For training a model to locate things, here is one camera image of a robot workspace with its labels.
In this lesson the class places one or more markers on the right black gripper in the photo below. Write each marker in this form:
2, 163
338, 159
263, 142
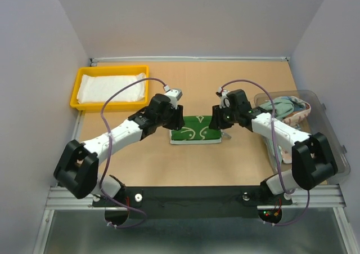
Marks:
216, 121

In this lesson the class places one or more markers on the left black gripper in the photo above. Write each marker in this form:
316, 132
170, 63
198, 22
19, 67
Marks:
178, 122

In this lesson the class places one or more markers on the green frog pattern towel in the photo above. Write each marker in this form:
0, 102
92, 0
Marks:
196, 131

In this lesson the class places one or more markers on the white terry towel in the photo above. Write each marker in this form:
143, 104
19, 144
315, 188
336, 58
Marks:
100, 89

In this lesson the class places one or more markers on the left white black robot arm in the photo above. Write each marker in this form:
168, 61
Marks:
77, 169

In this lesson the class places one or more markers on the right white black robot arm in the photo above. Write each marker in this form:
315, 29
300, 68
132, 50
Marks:
312, 160

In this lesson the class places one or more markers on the yellow plastic tray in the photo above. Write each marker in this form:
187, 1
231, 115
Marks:
106, 71

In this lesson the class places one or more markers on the orange and green printed towel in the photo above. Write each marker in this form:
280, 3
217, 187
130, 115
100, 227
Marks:
301, 110

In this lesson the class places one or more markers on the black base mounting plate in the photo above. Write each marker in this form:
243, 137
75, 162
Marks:
143, 198

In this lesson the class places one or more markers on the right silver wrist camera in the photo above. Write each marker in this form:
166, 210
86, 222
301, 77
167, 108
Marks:
224, 101

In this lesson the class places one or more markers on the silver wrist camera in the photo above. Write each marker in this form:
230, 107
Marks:
224, 101
173, 92

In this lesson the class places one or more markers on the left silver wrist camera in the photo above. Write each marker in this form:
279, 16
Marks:
173, 92

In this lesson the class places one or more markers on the aluminium rail back edge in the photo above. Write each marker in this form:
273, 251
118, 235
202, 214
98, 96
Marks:
95, 60

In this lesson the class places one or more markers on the aluminium frame rail front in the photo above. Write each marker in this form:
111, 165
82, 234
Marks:
323, 196

